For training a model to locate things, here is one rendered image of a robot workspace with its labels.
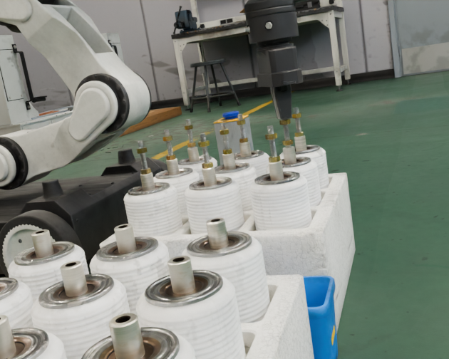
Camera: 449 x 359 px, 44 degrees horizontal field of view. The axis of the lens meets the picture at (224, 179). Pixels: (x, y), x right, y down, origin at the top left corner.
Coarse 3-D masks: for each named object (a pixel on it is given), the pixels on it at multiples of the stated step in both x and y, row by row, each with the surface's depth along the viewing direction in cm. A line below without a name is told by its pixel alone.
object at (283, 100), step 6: (276, 90) 99; (282, 90) 99; (288, 90) 100; (276, 96) 100; (282, 96) 100; (288, 96) 100; (276, 102) 100; (282, 102) 100; (288, 102) 100; (282, 108) 100; (288, 108) 100; (282, 114) 100; (288, 114) 101
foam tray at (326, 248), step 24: (336, 192) 106; (312, 216) 98; (336, 216) 101; (168, 240) 93; (192, 240) 92; (264, 240) 88; (288, 240) 87; (312, 240) 86; (336, 240) 98; (264, 264) 89; (288, 264) 88; (312, 264) 86; (336, 264) 96; (336, 288) 94; (336, 312) 92
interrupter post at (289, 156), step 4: (284, 148) 103; (288, 148) 102; (292, 148) 102; (284, 152) 103; (288, 152) 102; (292, 152) 102; (284, 156) 103; (288, 156) 102; (292, 156) 102; (284, 160) 103; (288, 160) 103; (292, 160) 103; (288, 164) 103
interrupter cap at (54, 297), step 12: (96, 276) 60; (108, 276) 59; (48, 288) 58; (60, 288) 58; (96, 288) 57; (108, 288) 56; (48, 300) 56; (60, 300) 55; (72, 300) 54; (84, 300) 54
